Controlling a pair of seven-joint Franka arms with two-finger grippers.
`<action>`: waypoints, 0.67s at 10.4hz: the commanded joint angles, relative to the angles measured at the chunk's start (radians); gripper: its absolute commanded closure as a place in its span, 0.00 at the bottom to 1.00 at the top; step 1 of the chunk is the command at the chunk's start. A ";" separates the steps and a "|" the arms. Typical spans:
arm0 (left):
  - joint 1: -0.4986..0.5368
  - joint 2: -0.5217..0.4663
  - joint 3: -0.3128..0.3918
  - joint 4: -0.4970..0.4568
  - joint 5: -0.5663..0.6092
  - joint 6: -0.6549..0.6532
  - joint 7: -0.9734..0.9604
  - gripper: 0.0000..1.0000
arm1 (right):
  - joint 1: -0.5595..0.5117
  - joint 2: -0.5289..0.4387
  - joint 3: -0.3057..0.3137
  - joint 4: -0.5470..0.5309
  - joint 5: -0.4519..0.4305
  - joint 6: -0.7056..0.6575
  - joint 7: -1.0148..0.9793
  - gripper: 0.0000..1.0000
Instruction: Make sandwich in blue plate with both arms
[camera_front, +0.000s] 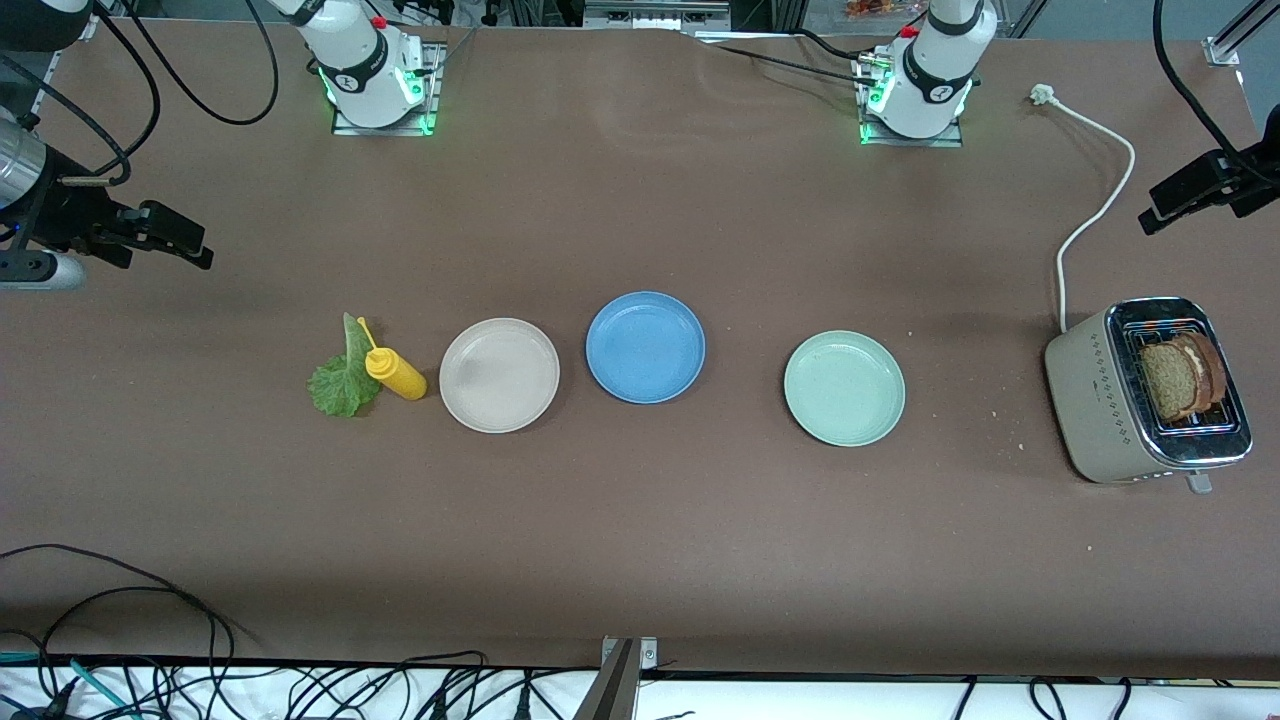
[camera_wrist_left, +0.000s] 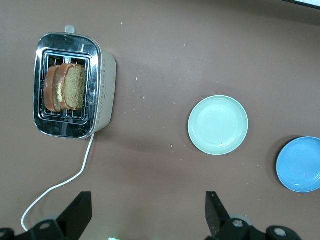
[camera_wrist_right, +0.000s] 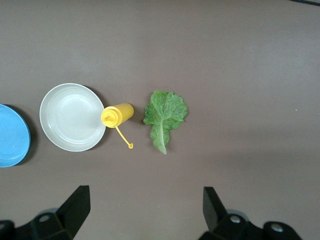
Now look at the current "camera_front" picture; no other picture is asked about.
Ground beige round plate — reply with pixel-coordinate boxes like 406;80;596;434
439;318;561;435

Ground thin black base cable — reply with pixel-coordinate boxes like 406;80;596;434
690;30;886;86

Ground black cable bundle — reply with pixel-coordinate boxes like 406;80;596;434
0;650;601;720

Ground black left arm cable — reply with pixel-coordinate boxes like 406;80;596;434
1152;0;1280;191

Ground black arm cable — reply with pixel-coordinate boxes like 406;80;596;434
1152;0;1280;191
0;0;281;191

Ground brown bread slice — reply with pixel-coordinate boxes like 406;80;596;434
1140;342;1201;422
1172;332;1230;413

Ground light green round plate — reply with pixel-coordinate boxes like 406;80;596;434
783;330;907;448

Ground white toaster power cable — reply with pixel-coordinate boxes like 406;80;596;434
1030;84;1137;334

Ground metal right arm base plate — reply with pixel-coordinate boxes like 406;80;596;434
332;42;446;136

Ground green lettuce leaf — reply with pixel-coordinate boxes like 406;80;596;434
307;312;383;419

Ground yellow mustard squeeze bottle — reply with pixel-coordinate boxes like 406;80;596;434
357;317;429;402

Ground blue round plate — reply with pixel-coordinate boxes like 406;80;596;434
585;291;707;405

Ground beige chrome toaster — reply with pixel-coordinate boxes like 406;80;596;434
1044;296;1254;495

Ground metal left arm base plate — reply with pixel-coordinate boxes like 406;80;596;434
858;55;966;148

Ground grey power strip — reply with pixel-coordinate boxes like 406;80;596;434
583;0;733;31

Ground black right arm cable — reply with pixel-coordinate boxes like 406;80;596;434
0;0;281;191

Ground small black cable loops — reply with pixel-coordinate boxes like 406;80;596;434
950;677;1136;720

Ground teal cable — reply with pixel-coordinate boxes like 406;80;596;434
0;653;136;719

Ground metal table edge bracket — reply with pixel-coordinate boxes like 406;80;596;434
573;636;659;720

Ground short aluminium frame extrusion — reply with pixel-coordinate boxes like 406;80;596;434
1205;0;1280;67

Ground long looping black cable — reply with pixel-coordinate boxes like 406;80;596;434
0;544;237;691

